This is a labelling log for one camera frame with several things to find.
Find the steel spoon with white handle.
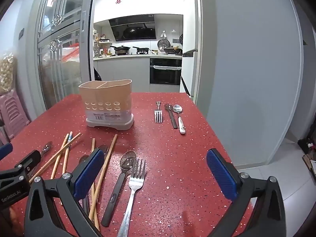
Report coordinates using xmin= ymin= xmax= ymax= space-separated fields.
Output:
xmin=173 ymin=104 xmax=186 ymax=135

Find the sliding glass door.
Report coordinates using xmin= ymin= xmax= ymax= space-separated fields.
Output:
xmin=26 ymin=0 xmax=97 ymax=110

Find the bag of nuts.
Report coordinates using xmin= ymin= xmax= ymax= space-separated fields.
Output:
xmin=0 ymin=53 xmax=18 ymax=95

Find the black wok with food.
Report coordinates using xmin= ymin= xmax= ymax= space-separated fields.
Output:
xmin=163 ymin=46 xmax=183 ymax=55

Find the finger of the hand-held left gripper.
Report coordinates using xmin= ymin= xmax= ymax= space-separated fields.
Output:
xmin=0 ymin=150 xmax=41 ymax=188
xmin=0 ymin=142 xmax=13 ymax=161

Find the black built-in oven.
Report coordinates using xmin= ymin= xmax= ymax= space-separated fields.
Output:
xmin=150 ymin=57 xmax=182 ymax=86

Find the pink plastic stool stack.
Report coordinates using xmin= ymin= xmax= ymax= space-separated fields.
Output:
xmin=0 ymin=89 xmax=30 ymax=141

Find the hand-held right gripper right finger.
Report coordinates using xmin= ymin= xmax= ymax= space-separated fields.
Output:
xmin=206 ymin=149 xmax=293 ymax=237

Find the beige plastic cutlery holder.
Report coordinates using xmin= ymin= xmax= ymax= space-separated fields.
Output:
xmin=78 ymin=79 xmax=134 ymax=131

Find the small ornate steel fork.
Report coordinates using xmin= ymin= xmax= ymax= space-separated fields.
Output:
xmin=154 ymin=101 xmax=163 ymax=123

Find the blue patterned chopstick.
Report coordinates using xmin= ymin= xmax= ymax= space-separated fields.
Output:
xmin=62 ymin=131 xmax=73 ymax=174

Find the black range hood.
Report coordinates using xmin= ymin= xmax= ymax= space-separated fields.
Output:
xmin=109 ymin=15 xmax=157 ymax=41

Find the spice rack with bottles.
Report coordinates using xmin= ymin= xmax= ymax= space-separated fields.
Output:
xmin=93 ymin=30 xmax=111 ymax=56

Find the yellow patterned chopstick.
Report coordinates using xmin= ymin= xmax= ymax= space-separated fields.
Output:
xmin=50 ymin=133 xmax=70 ymax=180

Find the plain steel fork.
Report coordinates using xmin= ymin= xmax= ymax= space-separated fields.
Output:
xmin=116 ymin=158 xmax=147 ymax=237

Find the dark spoon with black handle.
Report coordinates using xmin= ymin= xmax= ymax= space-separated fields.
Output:
xmin=164 ymin=103 xmax=178 ymax=129

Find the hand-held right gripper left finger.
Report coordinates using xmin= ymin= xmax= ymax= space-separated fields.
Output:
xmin=24 ymin=147 xmax=105 ymax=237

